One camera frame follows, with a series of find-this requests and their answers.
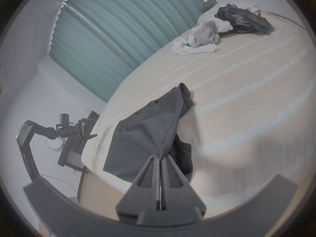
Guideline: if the white printed pillow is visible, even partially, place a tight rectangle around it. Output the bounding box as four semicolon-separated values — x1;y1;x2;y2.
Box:
196;3;261;25

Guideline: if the blue-green curtain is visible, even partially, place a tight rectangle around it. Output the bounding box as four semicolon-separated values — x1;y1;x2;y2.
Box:
48;5;137;104
63;0;210;68

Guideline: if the black T-shirt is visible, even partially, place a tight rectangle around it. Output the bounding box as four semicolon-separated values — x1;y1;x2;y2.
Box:
102;82;195;183

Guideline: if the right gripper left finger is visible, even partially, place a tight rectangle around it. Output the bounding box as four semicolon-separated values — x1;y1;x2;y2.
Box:
116;156;161;223

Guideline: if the grey bedside table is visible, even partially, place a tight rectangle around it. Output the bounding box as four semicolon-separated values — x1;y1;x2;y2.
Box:
202;0;216;11

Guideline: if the bed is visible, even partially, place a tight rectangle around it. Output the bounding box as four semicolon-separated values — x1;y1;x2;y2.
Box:
81;0;316;218

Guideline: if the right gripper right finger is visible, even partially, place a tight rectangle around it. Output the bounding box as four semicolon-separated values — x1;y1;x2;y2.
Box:
160;155;206;219

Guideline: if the pile of clothes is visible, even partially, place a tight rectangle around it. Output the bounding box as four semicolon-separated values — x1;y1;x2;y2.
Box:
171;3;275;56

